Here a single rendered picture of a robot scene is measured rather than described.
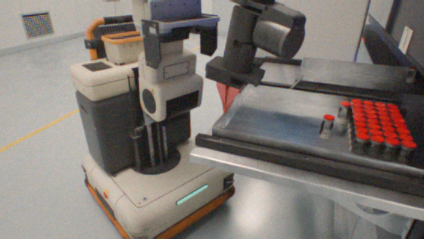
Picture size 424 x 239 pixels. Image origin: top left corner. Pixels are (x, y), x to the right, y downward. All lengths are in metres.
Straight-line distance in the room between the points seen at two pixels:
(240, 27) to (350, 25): 0.97
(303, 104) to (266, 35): 0.33
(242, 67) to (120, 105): 0.90
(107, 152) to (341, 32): 1.20
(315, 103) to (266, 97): 0.12
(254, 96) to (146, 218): 0.75
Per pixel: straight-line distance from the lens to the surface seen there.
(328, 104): 0.73
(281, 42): 0.42
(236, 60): 0.49
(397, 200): 0.50
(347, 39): 1.41
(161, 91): 1.03
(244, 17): 0.47
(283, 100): 0.73
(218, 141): 0.50
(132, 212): 1.27
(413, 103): 0.84
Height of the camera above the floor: 1.17
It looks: 27 degrees down
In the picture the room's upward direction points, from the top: straight up
